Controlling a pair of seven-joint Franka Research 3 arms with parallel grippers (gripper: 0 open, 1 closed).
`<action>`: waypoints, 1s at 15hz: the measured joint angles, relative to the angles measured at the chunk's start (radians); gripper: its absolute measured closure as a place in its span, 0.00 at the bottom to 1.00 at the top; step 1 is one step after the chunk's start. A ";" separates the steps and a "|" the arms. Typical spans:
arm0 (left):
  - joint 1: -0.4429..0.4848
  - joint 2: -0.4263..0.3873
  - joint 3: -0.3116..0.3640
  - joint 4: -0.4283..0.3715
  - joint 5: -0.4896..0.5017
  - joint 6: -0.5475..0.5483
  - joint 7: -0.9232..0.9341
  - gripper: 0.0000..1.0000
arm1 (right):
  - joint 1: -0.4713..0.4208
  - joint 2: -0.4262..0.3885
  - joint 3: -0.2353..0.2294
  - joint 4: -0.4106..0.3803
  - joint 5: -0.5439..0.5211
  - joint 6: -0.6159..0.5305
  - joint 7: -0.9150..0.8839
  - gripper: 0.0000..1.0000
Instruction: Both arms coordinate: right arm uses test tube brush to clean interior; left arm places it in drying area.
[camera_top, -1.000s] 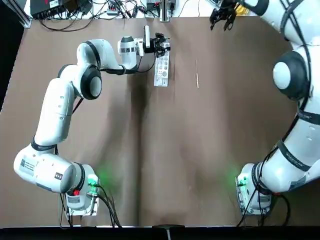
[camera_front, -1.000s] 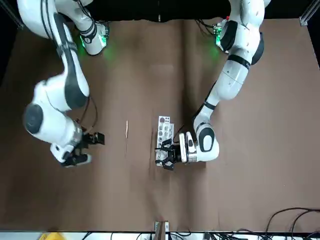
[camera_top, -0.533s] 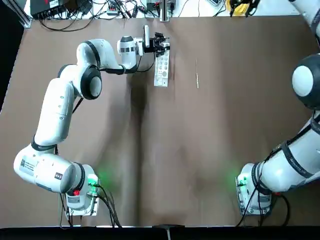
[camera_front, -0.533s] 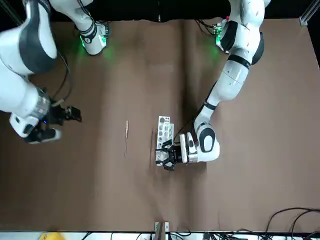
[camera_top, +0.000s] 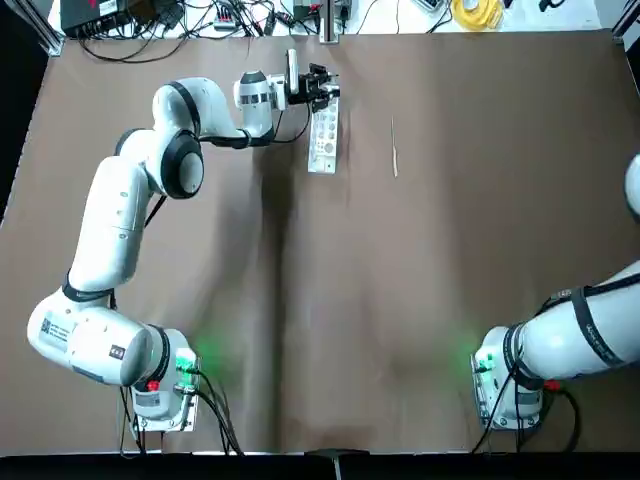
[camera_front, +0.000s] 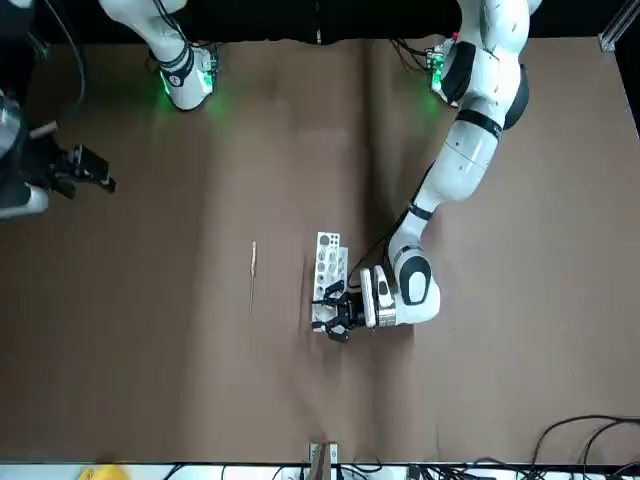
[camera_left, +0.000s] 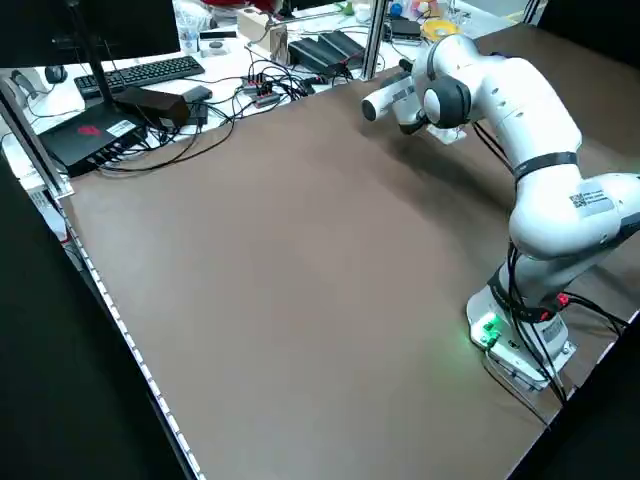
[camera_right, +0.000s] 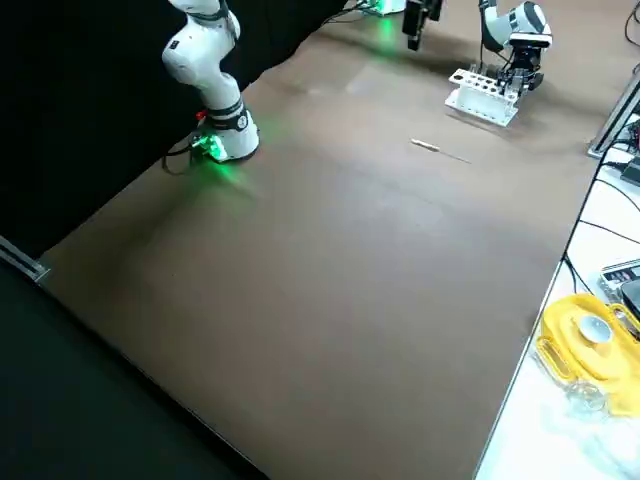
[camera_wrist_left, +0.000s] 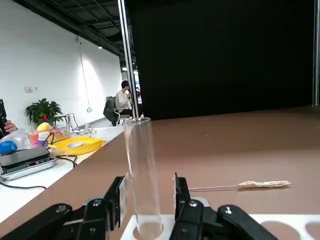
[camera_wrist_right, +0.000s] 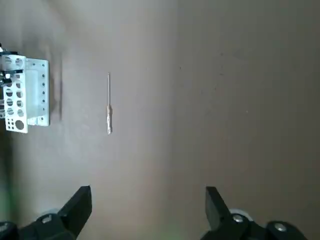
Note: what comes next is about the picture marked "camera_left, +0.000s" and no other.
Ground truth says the dark brown rectangular box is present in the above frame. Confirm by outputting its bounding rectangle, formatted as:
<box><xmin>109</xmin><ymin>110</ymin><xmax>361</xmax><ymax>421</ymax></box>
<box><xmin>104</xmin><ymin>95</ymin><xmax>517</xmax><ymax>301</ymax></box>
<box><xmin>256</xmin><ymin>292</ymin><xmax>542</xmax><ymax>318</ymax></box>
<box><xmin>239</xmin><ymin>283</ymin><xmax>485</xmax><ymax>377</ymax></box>
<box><xmin>114</xmin><ymin>85</ymin><xmax>192</xmax><ymax>133</ymax></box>

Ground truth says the USB hub with red lights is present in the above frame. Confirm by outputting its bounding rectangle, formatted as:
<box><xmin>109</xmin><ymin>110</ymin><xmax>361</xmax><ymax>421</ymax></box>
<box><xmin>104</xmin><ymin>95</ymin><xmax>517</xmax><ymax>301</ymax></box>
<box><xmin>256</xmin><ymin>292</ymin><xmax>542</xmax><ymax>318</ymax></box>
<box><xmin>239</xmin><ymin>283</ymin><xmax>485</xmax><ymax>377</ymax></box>
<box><xmin>241</xmin><ymin>71</ymin><xmax>282</xmax><ymax>109</ymax></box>

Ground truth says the black keyboard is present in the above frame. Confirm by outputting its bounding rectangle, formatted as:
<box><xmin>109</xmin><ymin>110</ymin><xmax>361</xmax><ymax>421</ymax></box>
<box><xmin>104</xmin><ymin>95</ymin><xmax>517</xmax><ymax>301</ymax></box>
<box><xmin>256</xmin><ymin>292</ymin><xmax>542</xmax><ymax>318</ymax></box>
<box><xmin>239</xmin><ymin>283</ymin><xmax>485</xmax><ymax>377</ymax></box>
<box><xmin>73</xmin><ymin>55</ymin><xmax>207</xmax><ymax>99</ymax></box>

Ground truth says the black power adapter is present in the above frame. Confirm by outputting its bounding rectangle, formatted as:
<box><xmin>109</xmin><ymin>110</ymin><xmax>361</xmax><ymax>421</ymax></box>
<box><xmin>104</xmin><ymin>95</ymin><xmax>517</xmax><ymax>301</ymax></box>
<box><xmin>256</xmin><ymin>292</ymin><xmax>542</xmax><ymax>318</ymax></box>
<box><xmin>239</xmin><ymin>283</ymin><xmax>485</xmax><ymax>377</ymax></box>
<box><xmin>183</xmin><ymin>84</ymin><xmax>214</xmax><ymax>126</ymax></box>

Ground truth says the beige cardboard box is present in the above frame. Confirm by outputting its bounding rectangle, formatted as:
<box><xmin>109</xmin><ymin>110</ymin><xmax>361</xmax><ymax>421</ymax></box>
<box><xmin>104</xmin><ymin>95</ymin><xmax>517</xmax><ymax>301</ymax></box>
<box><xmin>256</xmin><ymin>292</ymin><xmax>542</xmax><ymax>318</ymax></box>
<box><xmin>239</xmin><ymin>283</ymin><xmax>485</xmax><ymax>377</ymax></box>
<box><xmin>234</xmin><ymin>6</ymin><xmax>292</xmax><ymax>66</ymax></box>

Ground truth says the flat black box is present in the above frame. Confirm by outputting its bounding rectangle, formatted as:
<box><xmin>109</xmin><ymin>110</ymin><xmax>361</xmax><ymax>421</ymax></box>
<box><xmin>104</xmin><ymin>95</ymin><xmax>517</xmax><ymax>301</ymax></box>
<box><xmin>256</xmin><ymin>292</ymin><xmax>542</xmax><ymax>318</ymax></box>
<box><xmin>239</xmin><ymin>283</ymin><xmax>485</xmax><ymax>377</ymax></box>
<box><xmin>389</xmin><ymin>18</ymin><xmax>422</xmax><ymax>42</ymax></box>

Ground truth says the black cable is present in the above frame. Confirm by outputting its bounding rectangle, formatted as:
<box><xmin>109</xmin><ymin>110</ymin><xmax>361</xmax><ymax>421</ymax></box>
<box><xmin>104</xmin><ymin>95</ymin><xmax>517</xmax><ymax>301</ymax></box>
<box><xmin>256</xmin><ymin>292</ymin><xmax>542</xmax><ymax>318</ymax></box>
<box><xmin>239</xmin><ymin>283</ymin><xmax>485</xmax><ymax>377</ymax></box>
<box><xmin>479</xmin><ymin>347</ymin><xmax>571</xmax><ymax>432</ymax></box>
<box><xmin>469</xmin><ymin>122</ymin><xmax>571</xmax><ymax>401</ymax></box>
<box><xmin>229</xmin><ymin>59</ymin><xmax>351</xmax><ymax>121</ymax></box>
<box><xmin>94</xmin><ymin>89</ymin><xmax>281</xmax><ymax>174</ymax></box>
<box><xmin>559</xmin><ymin>292</ymin><xmax>629</xmax><ymax>334</ymax></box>

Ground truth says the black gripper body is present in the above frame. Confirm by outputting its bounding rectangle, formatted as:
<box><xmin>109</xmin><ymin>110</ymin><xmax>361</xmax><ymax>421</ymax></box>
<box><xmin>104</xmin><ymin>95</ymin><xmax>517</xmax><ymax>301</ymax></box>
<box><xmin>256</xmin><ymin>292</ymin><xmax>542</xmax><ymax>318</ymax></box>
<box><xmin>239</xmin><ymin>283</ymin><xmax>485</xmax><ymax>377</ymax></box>
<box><xmin>399</xmin><ymin>113</ymin><xmax>429</xmax><ymax>137</ymax></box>

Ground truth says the yellow plastic tray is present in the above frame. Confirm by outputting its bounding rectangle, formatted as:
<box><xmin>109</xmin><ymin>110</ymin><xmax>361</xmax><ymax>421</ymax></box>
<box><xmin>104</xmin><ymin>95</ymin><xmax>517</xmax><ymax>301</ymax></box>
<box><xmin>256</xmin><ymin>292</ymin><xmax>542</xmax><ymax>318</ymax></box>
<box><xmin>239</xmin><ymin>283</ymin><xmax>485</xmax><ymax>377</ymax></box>
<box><xmin>420</xmin><ymin>18</ymin><xmax>464</xmax><ymax>42</ymax></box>

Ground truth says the black ridged device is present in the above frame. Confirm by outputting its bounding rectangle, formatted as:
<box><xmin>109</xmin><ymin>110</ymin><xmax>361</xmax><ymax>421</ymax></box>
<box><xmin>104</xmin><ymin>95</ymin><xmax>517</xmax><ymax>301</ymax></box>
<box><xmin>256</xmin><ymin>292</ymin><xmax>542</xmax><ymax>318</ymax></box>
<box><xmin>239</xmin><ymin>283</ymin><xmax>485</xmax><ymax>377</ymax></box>
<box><xmin>315</xmin><ymin>29</ymin><xmax>367</xmax><ymax>65</ymax></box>
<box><xmin>287</xmin><ymin>37</ymin><xmax>335</xmax><ymax>77</ymax></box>

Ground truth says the black monitor stand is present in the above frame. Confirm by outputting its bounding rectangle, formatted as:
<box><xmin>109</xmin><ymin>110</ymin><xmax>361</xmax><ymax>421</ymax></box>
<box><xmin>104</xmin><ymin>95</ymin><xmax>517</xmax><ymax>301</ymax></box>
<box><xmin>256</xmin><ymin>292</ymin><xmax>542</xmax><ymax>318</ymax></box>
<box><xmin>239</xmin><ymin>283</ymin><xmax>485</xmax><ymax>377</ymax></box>
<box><xmin>63</xmin><ymin>0</ymin><xmax>121</xmax><ymax>110</ymax></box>

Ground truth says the black computer monitor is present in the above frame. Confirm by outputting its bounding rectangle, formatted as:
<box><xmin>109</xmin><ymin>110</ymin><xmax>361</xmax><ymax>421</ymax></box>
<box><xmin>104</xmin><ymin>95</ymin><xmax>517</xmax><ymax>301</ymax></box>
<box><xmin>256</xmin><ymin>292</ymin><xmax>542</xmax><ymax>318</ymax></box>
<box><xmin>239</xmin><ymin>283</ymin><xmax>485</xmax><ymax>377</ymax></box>
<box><xmin>0</xmin><ymin>0</ymin><xmax>181</xmax><ymax>69</ymax></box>

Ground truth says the person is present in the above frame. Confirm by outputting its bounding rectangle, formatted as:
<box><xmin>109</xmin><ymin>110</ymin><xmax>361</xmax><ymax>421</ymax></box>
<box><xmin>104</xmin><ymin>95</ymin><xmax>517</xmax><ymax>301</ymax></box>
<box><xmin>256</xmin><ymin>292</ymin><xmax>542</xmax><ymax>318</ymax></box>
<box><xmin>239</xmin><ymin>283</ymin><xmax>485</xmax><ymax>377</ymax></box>
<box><xmin>202</xmin><ymin>0</ymin><xmax>280</xmax><ymax>12</ymax></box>

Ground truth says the black computer with red logo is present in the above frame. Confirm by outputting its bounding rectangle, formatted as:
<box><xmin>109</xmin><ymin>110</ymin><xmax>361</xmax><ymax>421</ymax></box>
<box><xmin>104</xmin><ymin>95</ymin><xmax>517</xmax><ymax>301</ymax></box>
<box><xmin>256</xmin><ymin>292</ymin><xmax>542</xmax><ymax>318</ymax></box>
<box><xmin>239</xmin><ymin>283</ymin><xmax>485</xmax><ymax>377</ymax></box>
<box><xmin>37</xmin><ymin>106</ymin><xmax>151</xmax><ymax>179</ymax></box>

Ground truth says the colourful toy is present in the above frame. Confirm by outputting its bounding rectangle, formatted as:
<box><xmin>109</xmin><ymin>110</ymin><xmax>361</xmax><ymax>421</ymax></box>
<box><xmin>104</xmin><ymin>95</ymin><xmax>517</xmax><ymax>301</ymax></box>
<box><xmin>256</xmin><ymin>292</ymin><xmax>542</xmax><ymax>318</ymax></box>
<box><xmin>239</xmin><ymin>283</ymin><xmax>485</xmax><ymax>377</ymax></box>
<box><xmin>388</xmin><ymin>0</ymin><xmax>442</xmax><ymax>21</ymax></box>

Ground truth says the white test tube rack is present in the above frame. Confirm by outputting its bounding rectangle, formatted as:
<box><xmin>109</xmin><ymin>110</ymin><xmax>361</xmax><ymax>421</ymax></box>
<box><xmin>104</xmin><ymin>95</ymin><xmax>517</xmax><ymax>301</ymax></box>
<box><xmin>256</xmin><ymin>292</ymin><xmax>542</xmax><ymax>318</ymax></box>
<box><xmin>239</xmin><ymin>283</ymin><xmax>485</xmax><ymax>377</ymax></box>
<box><xmin>425</xmin><ymin>122</ymin><xmax>470</xmax><ymax>147</ymax></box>

